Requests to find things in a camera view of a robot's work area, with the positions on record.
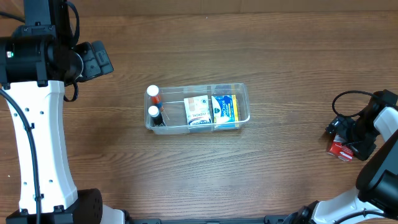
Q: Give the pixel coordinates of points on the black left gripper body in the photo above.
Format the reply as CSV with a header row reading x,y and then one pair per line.
x,y
94,61

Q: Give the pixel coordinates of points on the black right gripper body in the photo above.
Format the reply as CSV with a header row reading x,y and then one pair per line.
x,y
351,137

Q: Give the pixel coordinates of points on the red white medicine box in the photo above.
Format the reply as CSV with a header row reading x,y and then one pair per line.
x,y
339,149

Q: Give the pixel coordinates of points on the orange tube white cap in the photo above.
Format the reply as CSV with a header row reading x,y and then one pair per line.
x,y
154,93

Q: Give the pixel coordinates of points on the black bottle white cap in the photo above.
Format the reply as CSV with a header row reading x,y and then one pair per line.
x,y
156,116

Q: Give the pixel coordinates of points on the white blue plaster box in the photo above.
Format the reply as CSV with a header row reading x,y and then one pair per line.
x,y
197,110

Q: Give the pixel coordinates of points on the blue yellow lozenge box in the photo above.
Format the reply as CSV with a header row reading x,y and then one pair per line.
x,y
225,111

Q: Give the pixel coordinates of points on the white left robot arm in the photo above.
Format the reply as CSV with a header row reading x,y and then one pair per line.
x,y
41,58

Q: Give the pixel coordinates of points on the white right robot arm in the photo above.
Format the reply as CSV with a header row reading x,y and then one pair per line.
x,y
375,192

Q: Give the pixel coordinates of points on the clear plastic container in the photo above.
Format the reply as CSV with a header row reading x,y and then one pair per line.
x,y
174,114

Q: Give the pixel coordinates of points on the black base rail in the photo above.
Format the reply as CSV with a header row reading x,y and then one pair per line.
x,y
268,219

